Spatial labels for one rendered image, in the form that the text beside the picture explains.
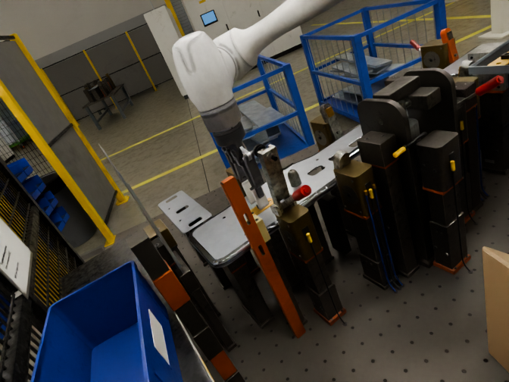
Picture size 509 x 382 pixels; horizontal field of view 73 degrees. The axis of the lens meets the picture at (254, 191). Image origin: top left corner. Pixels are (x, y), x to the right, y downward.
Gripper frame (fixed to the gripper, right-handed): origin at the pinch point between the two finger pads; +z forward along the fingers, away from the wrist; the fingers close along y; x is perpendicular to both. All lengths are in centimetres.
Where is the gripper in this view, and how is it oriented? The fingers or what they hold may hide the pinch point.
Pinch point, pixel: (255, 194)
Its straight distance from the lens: 91.7
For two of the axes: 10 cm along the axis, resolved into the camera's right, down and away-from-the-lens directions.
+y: -5.0, -2.6, 8.3
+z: 3.5, 8.1, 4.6
